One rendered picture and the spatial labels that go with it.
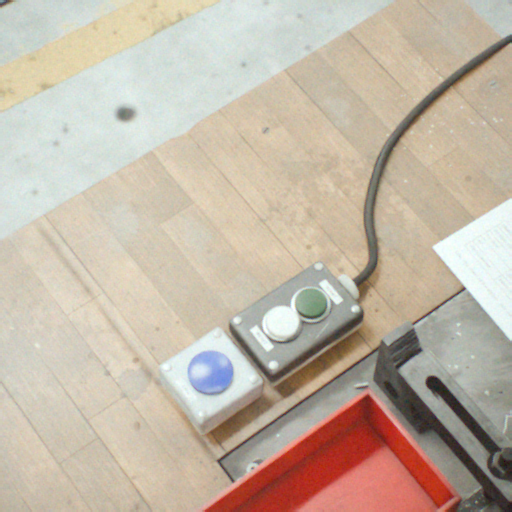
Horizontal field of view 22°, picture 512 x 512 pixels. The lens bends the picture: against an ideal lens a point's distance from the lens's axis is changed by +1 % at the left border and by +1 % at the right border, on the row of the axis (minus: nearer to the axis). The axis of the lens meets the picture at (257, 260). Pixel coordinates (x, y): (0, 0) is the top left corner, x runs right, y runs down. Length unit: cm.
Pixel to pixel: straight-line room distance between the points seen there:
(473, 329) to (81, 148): 129
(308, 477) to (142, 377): 17
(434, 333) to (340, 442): 14
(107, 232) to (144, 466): 24
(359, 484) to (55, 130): 139
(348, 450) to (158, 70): 142
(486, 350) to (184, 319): 28
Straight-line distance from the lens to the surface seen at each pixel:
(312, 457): 117
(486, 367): 123
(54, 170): 239
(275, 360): 118
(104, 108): 245
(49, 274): 126
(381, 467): 118
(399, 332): 113
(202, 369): 117
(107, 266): 126
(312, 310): 119
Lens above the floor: 201
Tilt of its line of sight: 62 degrees down
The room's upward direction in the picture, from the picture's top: 1 degrees clockwise
